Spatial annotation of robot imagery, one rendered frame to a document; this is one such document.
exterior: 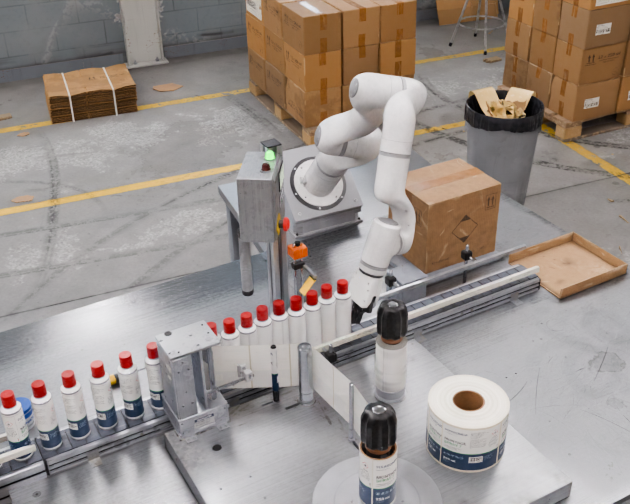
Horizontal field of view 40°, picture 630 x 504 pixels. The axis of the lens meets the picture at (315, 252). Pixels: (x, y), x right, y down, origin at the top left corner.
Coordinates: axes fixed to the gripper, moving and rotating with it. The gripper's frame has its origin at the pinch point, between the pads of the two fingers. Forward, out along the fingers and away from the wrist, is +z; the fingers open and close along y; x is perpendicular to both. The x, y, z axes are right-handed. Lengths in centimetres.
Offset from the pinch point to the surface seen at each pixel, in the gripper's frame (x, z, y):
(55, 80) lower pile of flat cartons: 45, 62, -466
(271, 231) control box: -38.0, -26.5, 0.5
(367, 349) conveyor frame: 3.7, 8.2, 5.4
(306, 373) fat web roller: -28.3, 5.2, 20.7
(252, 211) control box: -44, -31, -2
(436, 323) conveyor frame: 27.7, -0.5, 5.5
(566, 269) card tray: 84, -19, 1
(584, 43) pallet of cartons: 291, -78, -209
